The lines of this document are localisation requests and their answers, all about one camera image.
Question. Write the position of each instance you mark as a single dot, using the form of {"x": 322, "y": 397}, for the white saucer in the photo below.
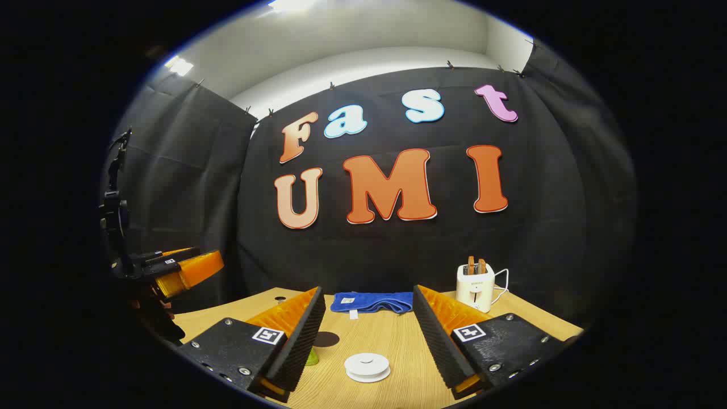
{"x": 369, "y": 380}

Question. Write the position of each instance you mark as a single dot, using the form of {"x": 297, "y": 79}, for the blue towel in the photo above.
{"x": 375, "y": 301}

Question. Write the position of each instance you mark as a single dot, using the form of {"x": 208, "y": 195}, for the white toaster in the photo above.
{"x": 474, "y": 292}

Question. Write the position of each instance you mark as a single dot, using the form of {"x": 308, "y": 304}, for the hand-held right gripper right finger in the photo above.
{"x": 437, "y": 341}

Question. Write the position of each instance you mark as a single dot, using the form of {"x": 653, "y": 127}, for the ceiling light panel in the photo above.
{"x": 180, "y": 66}

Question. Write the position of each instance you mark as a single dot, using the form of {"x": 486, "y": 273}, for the black backdrop cloth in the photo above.
{"x": 397, "y": 250}

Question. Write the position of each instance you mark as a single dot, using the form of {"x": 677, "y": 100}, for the clear water bottle green label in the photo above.
{"x": 312, "y": 358}

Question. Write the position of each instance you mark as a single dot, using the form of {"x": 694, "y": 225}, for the dark brown round coaster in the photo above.
{"x": 328, "y": 339}

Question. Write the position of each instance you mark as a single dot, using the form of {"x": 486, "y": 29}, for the white teacup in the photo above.
{"x": 351, "y": 371}

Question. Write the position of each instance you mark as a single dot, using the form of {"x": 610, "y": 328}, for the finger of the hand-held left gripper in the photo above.
{"x": 196, "y": 270}
{"x": 170, "y": 255}

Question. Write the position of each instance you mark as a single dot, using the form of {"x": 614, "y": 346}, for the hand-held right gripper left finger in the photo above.
{"x": 301, "y": 346}

